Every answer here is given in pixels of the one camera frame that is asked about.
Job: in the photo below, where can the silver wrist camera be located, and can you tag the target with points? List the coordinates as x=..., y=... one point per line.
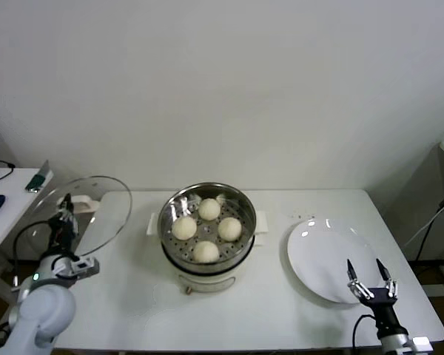
x=421, y=343
x=85, y=267

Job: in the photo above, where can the white round plate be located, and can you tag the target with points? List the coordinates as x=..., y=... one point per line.
x=318, y=255

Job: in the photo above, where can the white steamed baozi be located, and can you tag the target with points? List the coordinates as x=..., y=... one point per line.
x=184, y=227
x=206, y=251
x=209, y=209
x=229, y=228

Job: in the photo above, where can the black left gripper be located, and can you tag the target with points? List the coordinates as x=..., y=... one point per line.
x=61, y=234

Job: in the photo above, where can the stainless steel steamer basket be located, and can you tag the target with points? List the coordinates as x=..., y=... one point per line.
x=240, y=211

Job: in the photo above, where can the round glass pot lid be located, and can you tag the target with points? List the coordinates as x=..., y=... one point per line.
x=107, y=207

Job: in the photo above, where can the white electric cooker base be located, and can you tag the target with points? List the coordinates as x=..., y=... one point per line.
x=207, y=283

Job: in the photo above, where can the white side table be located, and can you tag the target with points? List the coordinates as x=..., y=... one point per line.
x=7, y=222

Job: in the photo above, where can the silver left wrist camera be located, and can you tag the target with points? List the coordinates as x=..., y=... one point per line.
x=85, y=267

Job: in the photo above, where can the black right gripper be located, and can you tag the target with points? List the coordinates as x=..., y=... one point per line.
x=383, y=307

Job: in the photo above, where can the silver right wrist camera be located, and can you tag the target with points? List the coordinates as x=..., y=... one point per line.
x=421, y=343

